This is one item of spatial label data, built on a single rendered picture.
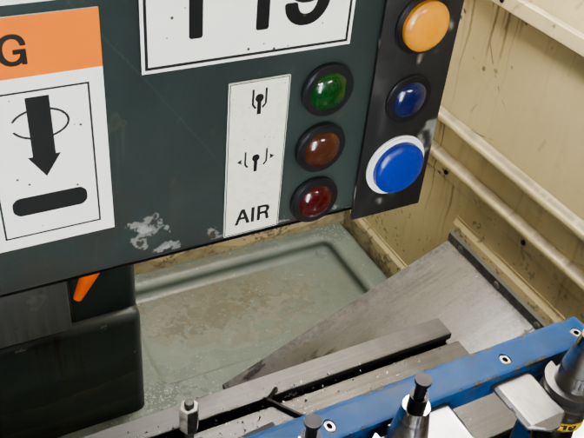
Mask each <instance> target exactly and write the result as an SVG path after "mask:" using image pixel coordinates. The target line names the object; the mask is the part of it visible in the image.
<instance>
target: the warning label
mask: <svg viewBox="0 0 584 438"><path fill-rule="evenodd" d="M113 227H115V224H114V212H113V200H112V188H111V176H110V153H109V142H108V130H107V118H106V106H105V95H104V82H103V60H102V47H101V36H100V23H99V12H98V7H97V6H95V7H87V8H79V9H71V10H56V11H48V12H40V13H32V14H24V15H17V16H9V17H0V253H3V252H7V251H11V250H15V249H22V248H26V247H29V246H34V245H37V244H41V243H46V242H52V241H56V240H60V239H64V238H68V237H72V236H79V235H82V234H86V233H90V232H94V231H98V230H102V229H108V228H113Z"/></svg>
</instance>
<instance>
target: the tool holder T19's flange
mask: <svg viewBox="0 0 584 438"><path fill-rule="evenodd" d="M556 367H557V366H555V365H554V363H553V362H552V361H551V362H550V363H549V364H548V365H547V366H546V368H545V370H544V373H543V376H542V378H541V380H540V384H541V385H542V386H543V387H544V388H545V389H546V390H547V392H548V393H549V394H550V395H551V396H552V397H553V398H554V399H555V400H556V401H557V402H559V403H560V405H561V406H562V407H563V408H564V409H565V410H566V411H567V412H566V414H565V416H566V417H568V418H574V419H579V418H580V416H581V414H580V411H582V410H584V396H576V395H571V394H569V393H568V392H566V391H564V390H563V389H562V388H560V387H559V386H558V384H557V383H556V381H555V379H554V370H555V368H556Z"/></svg>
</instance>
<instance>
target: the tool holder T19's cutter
mask: <svg viewBox="0 0 584 438"><path fill-rule="evenodd" d="M573 432H574V431H573ZM573 432H567V433H556V432H554V431H553V432H542V431H533V430H528V433H530V434H531V436H530V438H571V437H572V436H573Z"/></svg>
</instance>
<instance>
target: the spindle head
mask: <svg viewBox="0 0 584 438"><path fill-rule="evenodd" d="M384 4H385V0H355V10H354V17H353V23H352V30H351V36H350V43H348V44H343V45H336V46H331V47H325V48H319V49H313V50H303V51H297V52H290V53H285V54H279V55H273V56H263V57H257V58H250V59H245V60H239V61H234V62H227V63H217V64H211V65H205V66H199V67H194V68H187V69H182V70H171V71H165V72H159V73H154V74H148V75H142V74H141V65H140V44H139V22H138V2H137V0H51V1H42V2H34V3H19V4H11V5H2V6H0V17H9V16H17V15H24V14H32V13H40V12H48V11H56V10H71V9H79V8H87V7H95V6H97V7H98V12H99V23H100V36H101V47H102V60H103V82H104V95H105V106H106V118H107V130H108V142H109V165H110V176H111V188H112V200H113V212H114V224H115V227H113V228H108V229H102V230H98V231H94V232H90V233H86V234H82V235H79V236H72V237H68V238H64V239H60V240H56V241H52V242H46V243H41V244H37V245H34V246H29V247H26V248H22V249H15V250H11V251H7V252H3V253H0V298H2V297H5V296H9V295H15V294H19V293H23V292H26V291H30V290H33V289H40V288H43V287H47V286H50V285H54V284H58V283H61V282H67V281H71V280H74V279H77V278H81V277H85V276H88V275H94V274H98V273H102V272H105V271H109V270H112V269H119V268H122V267H126V266H129V265H133V264H137V263H140V262H147V261H150V260H153V259H156V258H160V257H164V256H170V255H174V254H177V253H181V252H184V251H188V250H192V249H198V248H201V247H205V246H209V245H212V244H216V243H219V242H226V241H228V240H232V239H236V238H239V237H243V236H249V235H253V234H256V233H260V232H263V231H267V230H271V229H277V228H280V227H284V226H288V225H291V224H295V223H299V222H301V221H298V220H297V219H296V218H295V217H294V216H293V215H292V213H291V211H290V201H291V198H292V196H293V194H294V193H295V191H296V190H297V189H298V188H299V187H300V186H301V185H302V184H304V183H305V182H306V181H308V180H310V179H312V178H316V177H327V178H328V179H330V180H331V181H332V182H333V183H334V184H335V186H336V187H337V191H338V195H337V199H336V202H335V205H334V206H333V208H332V209H331V210H330V211H329V212H328V213H327V214H326V215H325V216H328V215H332V214H335V213H339V212H343V211H346V210H350V209H351V207H352V202H353V196H354V191H355V181H356V175H357V170H358V164H359V159H360V154H361V148H362V138H363V132H364V127H365V122H366V116H367V111H368V100H369V95H370V90H371V84H372V79H373V73H374V67H375V58H376V52H377V47H378V41H379V35H380V30H381V25H382V15H383V9H384ZM326 63H340V64H342V65H344V66H345V67H346V68H348V69H349V71H350V72H351V74H352V76H353V78H354V88H353V91H352V94H351V96H350V98H349V100H348V101H347V102H346V104H345V105H344V106H343V107H342V108H341V109H339V110H338V111H336V113H334V114H332V115H329V116H314V115H311V114H310V113H309V112H308V111H307V110H306V109H305V108H304V106H303V105H302V87H303V85H304V83H305V81H306V80H307V78H308V77H309V75H310V74H311V73H312V72H313V71H314V70H316V69H317V68H319V67H320V66H322V65H324V64H326ZM285 74H290V75H291V79H290V89H289V107H288V117H287V127H286V136H285V146H284V156H283V166H282V184H281V194H280V203H279V214H278V223H277V225H274V226H270V227H267V228H263V229H257V230H253V231H250V232H246V233H242V234H239V235H235V236H229V237H225V238H224V237H223V218H224V193H225V169H226V145H227V121H228V96H229V83H237V82H242V81H248V80H254V79H259V78H264V77H270V76H280V75H285ZM321 123H333V124H335V125H337V126H338V127H339V128H340V129H341V130H342V131H343V133H344V135H345V146H344V150H343V152H342V154H341V156H340V157H339V158H338V160H337V161H336V162H335V163H334V164H332V165H331V166H330V167H328V168H326V169H324V170H322V171H318V172H309V171H307V170H304V169H303V168H302V167H301V166H300V165H299V164H298V162H297V161H296V159H295V149H296V146H297V144H298V142H299V140H300V139H301V137H302V136H303V135H304V134H305V133H306V132H307V131H308V130H309V129H311V128H312V127H314V126H316V125H317V124H321Z"/></svg>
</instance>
